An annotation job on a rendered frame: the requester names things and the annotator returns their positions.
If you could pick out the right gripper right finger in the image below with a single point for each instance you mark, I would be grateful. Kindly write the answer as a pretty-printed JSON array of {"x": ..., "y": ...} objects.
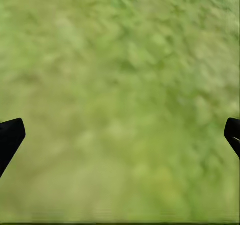
[{"x": 232, "y": 134}]

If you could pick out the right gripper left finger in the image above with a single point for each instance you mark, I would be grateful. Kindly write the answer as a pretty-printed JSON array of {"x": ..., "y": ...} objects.
[{"x": 12, "y": 134}]

